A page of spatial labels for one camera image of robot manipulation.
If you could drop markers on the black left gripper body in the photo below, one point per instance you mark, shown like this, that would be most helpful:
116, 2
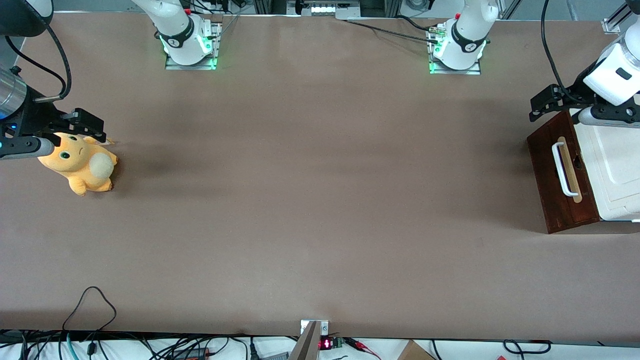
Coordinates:
571, 95

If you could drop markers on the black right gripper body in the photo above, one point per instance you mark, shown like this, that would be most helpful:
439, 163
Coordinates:
40, 116

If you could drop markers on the dark brown wooden drawer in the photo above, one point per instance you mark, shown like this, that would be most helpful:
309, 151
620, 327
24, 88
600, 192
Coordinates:
542, 170

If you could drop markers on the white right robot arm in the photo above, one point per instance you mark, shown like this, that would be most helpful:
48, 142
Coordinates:
177, 30

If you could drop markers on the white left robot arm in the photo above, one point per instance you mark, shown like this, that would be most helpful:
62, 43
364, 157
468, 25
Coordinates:
462, 35

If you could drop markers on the white and brown drawer cabinet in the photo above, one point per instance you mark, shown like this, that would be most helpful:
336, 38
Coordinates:
620, 170

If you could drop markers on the orange plush toy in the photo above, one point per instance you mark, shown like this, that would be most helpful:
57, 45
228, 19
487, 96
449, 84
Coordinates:
80, 165

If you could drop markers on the white socket strip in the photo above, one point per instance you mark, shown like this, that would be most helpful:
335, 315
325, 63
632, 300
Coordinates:
323, 9

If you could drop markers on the black power adapter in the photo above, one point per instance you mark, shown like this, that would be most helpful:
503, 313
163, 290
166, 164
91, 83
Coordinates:
192, 353

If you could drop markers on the brown cardboard box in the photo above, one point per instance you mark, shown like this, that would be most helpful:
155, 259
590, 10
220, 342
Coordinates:
415, 352

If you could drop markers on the red and black clip leads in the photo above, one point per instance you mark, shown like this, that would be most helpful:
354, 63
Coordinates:
357, 343

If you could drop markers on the red led display module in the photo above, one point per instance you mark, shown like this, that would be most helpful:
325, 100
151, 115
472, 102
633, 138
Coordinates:
326, 343

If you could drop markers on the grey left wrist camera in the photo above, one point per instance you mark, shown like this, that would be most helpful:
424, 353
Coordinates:
584, 116

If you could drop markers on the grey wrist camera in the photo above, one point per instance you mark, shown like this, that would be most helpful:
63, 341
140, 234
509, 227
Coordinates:
584, 116
25, 147

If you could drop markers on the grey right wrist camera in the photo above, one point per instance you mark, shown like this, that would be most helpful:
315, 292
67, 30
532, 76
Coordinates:
25, 147

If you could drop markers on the aluminium profile rail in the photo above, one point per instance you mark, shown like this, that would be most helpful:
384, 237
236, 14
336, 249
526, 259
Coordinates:
611, 25

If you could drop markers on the aluminium frame structure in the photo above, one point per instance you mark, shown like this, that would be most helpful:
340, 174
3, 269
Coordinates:
350, 16

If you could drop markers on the grey metal post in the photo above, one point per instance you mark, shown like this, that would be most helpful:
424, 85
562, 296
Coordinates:
306, 347

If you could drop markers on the small metal bracket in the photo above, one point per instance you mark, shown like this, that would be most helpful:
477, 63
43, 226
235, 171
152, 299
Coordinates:
324, 327

